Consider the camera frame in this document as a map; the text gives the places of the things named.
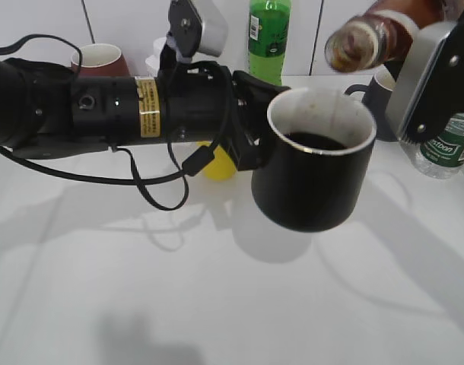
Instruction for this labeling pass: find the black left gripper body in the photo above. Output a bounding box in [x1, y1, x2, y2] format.
[220, 71, 290, 171]

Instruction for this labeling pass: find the black ceramic mug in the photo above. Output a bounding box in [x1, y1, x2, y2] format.
[251, 87, 377, 233]

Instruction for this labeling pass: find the brown Nescafe coffee bottle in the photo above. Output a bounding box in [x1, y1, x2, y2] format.
[324, 1, 450, 73]

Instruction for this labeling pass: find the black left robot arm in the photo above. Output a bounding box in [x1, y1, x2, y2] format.
[0, 59, 283, 170]

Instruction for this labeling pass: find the yellow paper cup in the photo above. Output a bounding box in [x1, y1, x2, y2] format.
[202, 146, 237, 182]

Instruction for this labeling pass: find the green soda bottle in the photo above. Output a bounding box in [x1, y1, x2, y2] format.
[248, 0, 291, 85]

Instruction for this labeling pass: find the white milk carton bottle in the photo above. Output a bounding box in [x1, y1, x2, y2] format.
[145, 37, 167, 77]

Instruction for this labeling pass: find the dark grey ceramic mug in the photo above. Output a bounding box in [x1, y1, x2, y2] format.
[345, 68, 397, 142]

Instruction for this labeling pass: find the dark red ceramic mug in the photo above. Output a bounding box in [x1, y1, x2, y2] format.
[70, 43, 130, 77]

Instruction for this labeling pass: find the clear water bottle green label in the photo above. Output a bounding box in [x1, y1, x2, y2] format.
[410, 113, 464, 179]

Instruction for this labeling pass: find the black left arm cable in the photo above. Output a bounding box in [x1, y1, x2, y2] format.
[0, 33, 233, 211]

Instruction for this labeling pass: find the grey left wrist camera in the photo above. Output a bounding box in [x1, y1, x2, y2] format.
[161, 0, 228, 63]

